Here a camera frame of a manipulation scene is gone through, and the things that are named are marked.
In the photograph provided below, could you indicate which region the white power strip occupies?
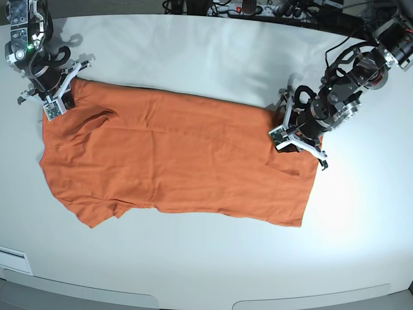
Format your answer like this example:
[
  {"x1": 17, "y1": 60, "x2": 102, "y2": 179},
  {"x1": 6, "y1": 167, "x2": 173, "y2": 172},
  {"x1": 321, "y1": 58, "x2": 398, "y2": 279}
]
[{"x1": 206, "y1": 1, "x2": 311, "y2": 20}]

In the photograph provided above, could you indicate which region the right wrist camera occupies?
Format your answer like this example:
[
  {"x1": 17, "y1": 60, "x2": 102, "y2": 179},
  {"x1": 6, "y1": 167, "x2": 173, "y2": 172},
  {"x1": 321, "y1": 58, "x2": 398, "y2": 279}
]
[{"x1": 43, "y1": 98, "x2": 66, "y2": 121}]

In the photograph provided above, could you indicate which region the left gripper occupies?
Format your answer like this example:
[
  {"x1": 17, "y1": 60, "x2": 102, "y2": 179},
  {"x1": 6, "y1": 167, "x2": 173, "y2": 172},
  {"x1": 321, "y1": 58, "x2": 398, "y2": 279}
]
[{"x1": 275, "y1": 87, "x2": 328, "y2": 170}]

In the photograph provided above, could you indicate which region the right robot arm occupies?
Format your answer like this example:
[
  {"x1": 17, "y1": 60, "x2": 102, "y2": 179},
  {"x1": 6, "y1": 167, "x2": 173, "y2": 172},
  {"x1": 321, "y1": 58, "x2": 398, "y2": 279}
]
[{"x1": 5, "y1": 1, "x2": 90, "y2": 119}]

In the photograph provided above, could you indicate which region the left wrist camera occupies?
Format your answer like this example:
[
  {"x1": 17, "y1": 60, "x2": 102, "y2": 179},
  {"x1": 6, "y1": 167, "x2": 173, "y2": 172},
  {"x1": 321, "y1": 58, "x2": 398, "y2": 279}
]
[{"x1": 268, "y1": 126, "x2": 289, "y2": 150}]

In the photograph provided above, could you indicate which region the white label on table edge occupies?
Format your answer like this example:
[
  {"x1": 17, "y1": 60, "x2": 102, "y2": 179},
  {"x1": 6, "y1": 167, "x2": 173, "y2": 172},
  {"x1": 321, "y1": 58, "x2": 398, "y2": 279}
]
[{"x1": 0, "y1": 246, "x2": 33, "y2": 276}]

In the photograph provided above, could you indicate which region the orange T-shirt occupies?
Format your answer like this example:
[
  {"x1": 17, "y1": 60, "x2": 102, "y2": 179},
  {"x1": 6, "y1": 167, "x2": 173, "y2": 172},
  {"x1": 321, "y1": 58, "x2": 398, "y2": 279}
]
[{"x1": 40, "y1": 79, "x2": 319, "y2": 228}]

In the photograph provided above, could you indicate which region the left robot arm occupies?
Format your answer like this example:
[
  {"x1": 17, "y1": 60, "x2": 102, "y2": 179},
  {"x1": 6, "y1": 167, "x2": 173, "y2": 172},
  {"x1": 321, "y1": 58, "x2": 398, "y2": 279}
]
[{"x1": 268, "y1": 12, "x2": 412, "y2": 169}]

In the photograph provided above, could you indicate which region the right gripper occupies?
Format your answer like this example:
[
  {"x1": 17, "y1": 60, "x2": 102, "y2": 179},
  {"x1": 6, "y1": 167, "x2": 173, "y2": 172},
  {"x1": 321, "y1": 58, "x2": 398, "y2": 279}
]
[{"x1": 17, "y1": 53, "x2": 95, "y2": 109}]

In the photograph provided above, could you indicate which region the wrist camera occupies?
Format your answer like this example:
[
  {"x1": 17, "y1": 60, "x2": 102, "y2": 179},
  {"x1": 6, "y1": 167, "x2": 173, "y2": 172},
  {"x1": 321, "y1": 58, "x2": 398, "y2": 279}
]
[
  {"x1": 43, "y1": 98, "x2": 66, "y2": 121},
  {"x1": 268, "y1": 126, "x2": 289, "y2": 150}
]

